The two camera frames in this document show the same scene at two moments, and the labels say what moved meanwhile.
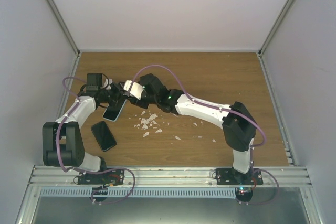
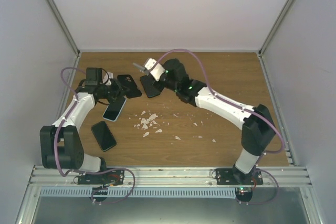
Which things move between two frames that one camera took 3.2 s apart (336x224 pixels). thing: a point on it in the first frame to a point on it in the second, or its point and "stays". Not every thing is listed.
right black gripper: (134, 101) to (158, 87)
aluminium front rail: (172, 177) stays
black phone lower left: (103, 136) stays
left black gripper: (119, 95) stays
